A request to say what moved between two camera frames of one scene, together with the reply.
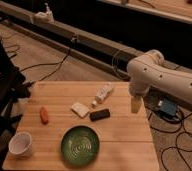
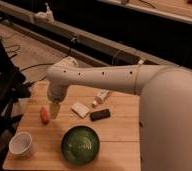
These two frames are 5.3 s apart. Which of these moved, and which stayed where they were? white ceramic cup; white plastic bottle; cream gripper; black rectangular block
Moved: cream gripper
Stayed: white ceramic cup; white plastic bottle; black rectangular block
